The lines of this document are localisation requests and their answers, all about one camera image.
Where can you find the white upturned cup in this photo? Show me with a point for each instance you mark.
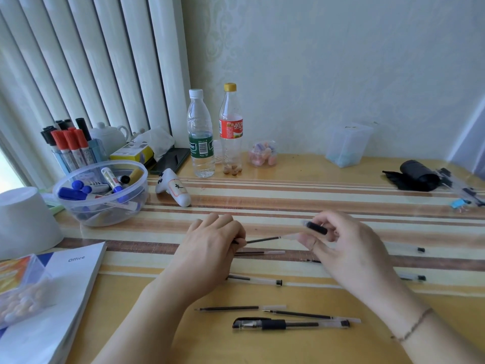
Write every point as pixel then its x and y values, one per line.
pixel 24 223

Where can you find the person's left forearm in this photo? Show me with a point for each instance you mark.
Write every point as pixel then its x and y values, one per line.
pixel 144 322

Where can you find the person's left hand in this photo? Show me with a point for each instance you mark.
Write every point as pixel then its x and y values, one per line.
pixel 204 257

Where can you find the translucent plastic container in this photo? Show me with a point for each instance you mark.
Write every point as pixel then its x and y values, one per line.
pixel 346 145

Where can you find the yellow-capped bottle red label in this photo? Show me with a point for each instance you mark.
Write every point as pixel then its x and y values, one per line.
pixel 231 128

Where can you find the small jar of pastel pieces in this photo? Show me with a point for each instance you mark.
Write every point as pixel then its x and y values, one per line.
pixel 263 153

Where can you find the green flat item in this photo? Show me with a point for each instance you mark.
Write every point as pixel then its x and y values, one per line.
pixel 53 206

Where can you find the black rolled pouch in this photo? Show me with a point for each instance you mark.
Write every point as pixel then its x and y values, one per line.
pixel 416 176

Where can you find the black pen refill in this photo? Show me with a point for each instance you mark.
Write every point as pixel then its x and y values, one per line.
pixel 235 308
pixel 312 261
pixel 303 315
pixel 261 239
pixel 261 253

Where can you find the bunch of upright markers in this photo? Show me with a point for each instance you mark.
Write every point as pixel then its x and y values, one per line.
pixel 70 142

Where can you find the clear pen barrel black grip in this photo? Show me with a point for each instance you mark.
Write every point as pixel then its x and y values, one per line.
pixel 316 227

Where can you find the white booklet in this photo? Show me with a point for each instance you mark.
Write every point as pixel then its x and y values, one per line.
pixel 57 299

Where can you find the clear plastic bowl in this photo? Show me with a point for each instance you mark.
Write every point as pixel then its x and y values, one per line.
pixel 94 216

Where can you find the person's left fingers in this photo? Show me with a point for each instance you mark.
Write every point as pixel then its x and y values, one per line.
pixel 223 231

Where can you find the blue binder clip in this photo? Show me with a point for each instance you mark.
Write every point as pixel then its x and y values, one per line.
pixel 459 204

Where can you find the bundle of clear pens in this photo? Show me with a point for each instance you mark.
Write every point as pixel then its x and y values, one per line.
pixel 460 187

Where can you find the blue translucent marker holder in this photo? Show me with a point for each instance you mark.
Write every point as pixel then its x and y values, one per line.
pixel 99 149

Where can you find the person's right hand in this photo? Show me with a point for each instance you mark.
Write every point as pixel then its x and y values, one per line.
pixel 352 261

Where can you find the striped table runner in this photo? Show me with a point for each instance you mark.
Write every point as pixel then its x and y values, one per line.
pixel 284 200

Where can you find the black smartphone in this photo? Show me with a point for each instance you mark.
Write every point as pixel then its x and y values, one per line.
pixel 170 161

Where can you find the white vertical blinds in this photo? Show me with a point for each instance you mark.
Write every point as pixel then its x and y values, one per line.
pixel 83 64

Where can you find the clear box of white beads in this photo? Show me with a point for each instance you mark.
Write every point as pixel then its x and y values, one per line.
pixel 21 295

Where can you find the person's right thumb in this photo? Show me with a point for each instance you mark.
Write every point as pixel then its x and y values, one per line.
pixel 311 244

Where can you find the capped black gel pen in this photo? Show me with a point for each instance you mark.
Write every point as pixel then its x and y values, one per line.
pixel 272 324

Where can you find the pile of whiteboard markers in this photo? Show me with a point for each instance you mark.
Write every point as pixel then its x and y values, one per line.
pixel 110 183

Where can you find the white teapot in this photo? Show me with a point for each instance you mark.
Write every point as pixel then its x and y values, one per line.
pixel 108 136

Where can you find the white handheld device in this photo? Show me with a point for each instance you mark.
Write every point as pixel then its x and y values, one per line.
pixel 176 189

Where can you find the yellow cardboard box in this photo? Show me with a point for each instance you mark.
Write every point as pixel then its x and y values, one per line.
pixel 132 152

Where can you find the person's right forearm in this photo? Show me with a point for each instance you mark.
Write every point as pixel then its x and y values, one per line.
pixel 435 337

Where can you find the water bottle green label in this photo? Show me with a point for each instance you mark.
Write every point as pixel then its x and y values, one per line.
pixel 200 140

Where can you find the clear plastic bag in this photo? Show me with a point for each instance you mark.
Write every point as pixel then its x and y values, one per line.
pixel 157 140

